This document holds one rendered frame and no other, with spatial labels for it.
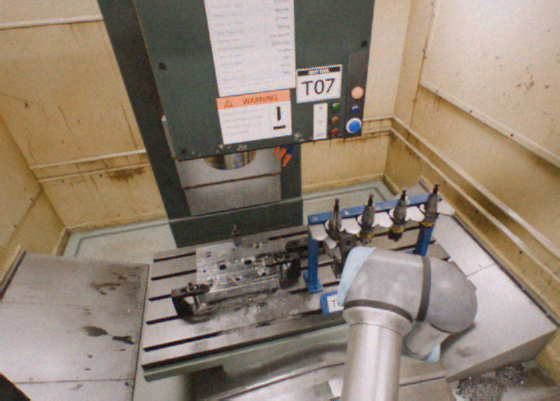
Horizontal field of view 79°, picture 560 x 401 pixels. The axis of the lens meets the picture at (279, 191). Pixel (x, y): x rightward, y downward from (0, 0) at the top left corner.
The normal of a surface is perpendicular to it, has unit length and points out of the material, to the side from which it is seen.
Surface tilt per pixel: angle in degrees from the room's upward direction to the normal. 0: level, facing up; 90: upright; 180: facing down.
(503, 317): 24
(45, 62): 90
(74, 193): 90
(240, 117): 90
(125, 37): 90
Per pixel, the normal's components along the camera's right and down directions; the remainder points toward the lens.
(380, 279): -0.21, -0.61
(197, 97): 0.21, 0.58
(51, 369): 0.32, -0.79
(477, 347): -0.44, -0.67
